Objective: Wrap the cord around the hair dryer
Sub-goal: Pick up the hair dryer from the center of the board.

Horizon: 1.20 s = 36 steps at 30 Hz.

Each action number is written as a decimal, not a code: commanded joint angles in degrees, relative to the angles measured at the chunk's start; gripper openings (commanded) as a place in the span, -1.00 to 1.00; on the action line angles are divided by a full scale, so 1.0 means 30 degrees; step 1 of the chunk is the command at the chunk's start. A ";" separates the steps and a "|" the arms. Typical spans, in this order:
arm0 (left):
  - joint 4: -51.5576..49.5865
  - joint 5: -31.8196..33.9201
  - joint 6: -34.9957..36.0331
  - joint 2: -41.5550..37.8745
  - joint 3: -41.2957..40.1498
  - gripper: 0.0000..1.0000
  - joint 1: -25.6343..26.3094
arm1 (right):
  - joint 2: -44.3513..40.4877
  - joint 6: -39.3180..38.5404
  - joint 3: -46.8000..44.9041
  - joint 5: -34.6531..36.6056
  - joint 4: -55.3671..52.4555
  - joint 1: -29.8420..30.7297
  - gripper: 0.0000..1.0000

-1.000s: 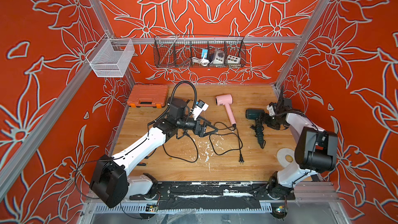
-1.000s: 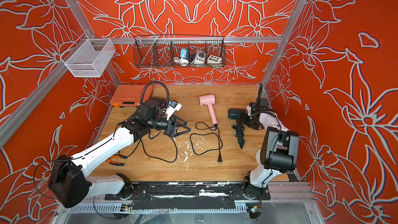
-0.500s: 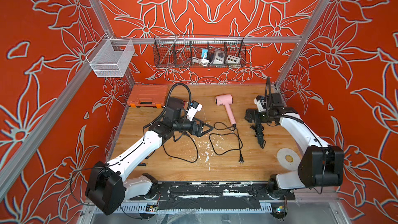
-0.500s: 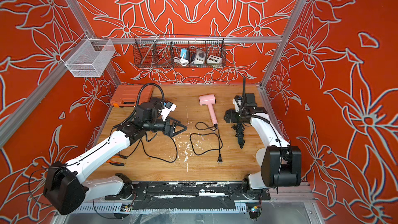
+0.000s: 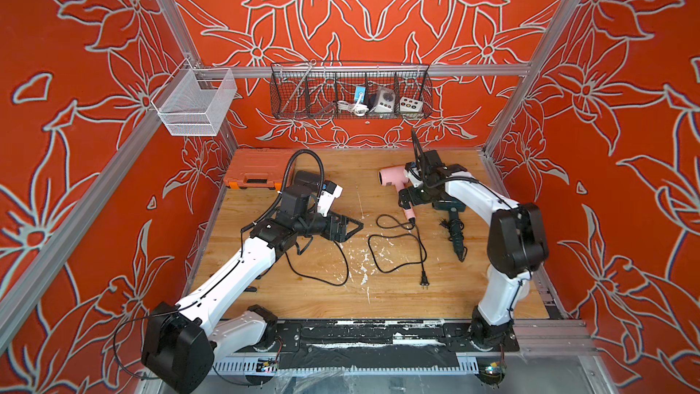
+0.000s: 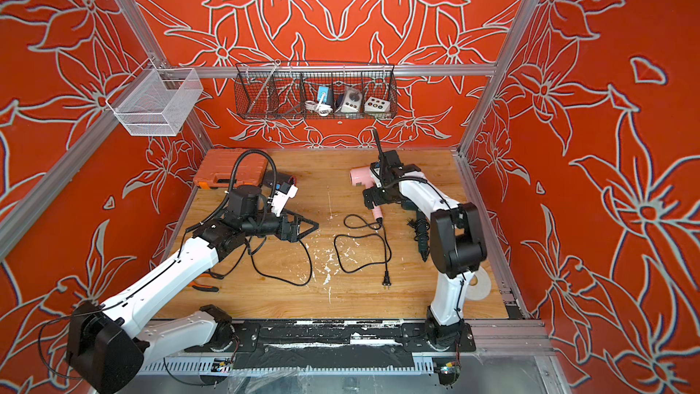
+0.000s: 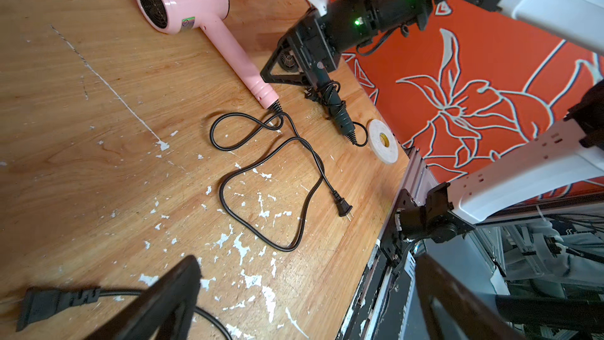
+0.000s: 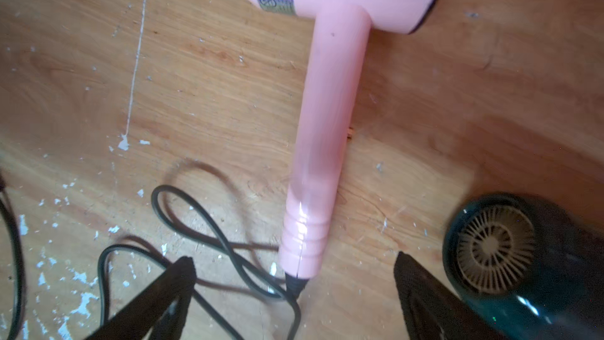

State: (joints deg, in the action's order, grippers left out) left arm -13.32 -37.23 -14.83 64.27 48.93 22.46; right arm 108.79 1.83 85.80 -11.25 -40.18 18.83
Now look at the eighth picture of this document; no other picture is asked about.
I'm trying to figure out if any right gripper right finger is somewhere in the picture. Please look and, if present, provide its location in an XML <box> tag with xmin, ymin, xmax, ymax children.
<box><xmin>394</xmin><ymin>252</ymin><xmax>506</xmax><ymax>340</ymax></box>

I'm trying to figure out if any pink dryer black cord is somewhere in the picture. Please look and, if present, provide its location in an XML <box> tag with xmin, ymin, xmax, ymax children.
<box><xmin>96</xmin><ymin>183</ymin><xmax>310</xmax><ymax>340</ymax></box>

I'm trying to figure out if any pink hair dryer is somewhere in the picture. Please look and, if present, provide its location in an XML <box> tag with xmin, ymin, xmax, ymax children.
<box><xmin>249</xmin><ymin>0</ymin><xmax>436</xmax><ymax>280</ymax></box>

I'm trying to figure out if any dark green hair dryer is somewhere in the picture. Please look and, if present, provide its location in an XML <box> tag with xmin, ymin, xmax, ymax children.
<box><xmin>442</xmin><ymin>193</ymin><xmax>603</xmax><ymax>339</ymax></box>

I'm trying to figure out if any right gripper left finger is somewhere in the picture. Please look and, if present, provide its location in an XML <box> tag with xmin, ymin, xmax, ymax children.
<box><xmin>88</xmin><ymin>257</ymin><xmax>197</xmax><ymax>340</ymax></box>

